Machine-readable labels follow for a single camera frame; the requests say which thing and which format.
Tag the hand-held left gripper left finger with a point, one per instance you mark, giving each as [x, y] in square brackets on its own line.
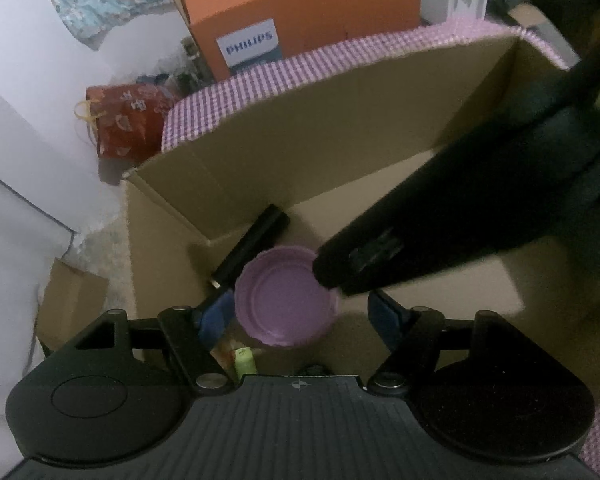
[215, 317]

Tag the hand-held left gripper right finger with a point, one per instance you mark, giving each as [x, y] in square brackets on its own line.
[385, 322]

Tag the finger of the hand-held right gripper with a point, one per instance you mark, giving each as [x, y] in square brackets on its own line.
[370, 255]

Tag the small green tube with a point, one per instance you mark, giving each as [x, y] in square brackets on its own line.
[244, 362]

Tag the purple plastic lid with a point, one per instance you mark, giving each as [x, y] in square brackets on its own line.
[285, 295]

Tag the black cylindrical tube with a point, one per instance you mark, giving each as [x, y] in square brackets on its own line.
[255, 245]

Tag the brown cardboard box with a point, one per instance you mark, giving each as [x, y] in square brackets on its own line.
[330, 135]

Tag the small cardboard box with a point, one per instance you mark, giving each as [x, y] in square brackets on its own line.
[70, 305]

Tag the purple checkered tablecloth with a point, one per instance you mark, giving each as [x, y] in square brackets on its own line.
[280, 75]

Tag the red gift bag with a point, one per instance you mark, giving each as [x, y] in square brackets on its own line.
[130, 120]

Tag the orange box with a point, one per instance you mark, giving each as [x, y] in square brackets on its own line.
[305, 5]

